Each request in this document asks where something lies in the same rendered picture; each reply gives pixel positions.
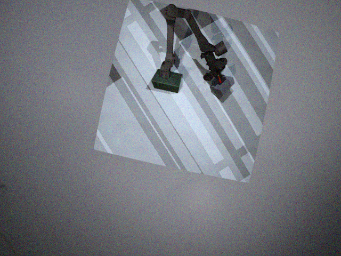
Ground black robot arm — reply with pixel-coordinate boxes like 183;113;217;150
159;4;227;79

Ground grey sloped panel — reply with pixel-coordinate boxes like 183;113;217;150
210;75;235;99

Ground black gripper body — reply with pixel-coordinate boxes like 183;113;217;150
203;58;224;81

